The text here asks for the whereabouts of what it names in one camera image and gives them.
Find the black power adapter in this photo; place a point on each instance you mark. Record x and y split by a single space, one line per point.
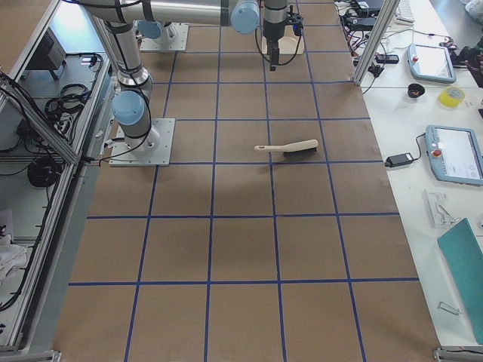
399 160

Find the grey control box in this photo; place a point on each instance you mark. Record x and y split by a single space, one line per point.
49 55

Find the beige plastic dustpan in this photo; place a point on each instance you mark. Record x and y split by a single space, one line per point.
289 45

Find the near teach pendant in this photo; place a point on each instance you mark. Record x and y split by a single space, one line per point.
454 154

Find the yellow tape roll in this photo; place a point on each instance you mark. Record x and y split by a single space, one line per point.
451 96

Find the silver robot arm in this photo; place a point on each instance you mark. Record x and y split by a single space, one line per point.
244 17
159 32

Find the metal hex key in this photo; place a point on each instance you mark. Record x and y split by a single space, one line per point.
449 308

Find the clear plastic package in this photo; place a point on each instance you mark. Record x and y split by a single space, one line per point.
439 216

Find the aluminium frame post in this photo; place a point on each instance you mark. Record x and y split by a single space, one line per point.
383 20

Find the teach pendant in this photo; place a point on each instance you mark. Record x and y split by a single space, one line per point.
454 154
430 63

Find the teal folder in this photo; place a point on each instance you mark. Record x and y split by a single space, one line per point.
463 255

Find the white crumpled cloth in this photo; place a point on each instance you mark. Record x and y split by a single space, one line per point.
13 256

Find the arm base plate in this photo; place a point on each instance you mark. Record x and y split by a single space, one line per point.
149 46
156 150

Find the far teach pendant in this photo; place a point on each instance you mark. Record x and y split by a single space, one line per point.
430 63

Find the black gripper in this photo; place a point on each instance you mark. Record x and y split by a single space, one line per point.
272 31

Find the beige hand brush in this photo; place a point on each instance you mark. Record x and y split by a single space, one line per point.
290 149

